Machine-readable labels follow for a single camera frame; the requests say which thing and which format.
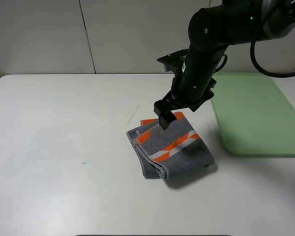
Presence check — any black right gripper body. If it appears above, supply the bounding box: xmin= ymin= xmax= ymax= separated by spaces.
xmin=154 ymin=78 xmax=216 ymax=116

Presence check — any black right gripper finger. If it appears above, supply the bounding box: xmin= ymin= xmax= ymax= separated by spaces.
xmin=159 ymin=112 xmax=177 ymax=130

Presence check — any grey towel with orange pattern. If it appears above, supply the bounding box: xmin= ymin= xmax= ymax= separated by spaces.
xmin=126 ymin=112 xmax=215 ymax=180

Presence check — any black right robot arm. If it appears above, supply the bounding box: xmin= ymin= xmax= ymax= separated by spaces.
xmin=154 ymin=0 xmax=295 ymax=129

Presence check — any light green plastic tray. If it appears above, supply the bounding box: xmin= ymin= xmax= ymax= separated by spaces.
xmin=211 ymin=73 xmax=295 ymax=156

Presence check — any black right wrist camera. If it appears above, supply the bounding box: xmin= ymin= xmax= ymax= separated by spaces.
xmin=157 ymin=49 xmax=187 ymax=73

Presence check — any black right camera cable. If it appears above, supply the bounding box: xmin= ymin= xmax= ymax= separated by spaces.
xmin=216 ymin=0 xmax=295 ymax=77

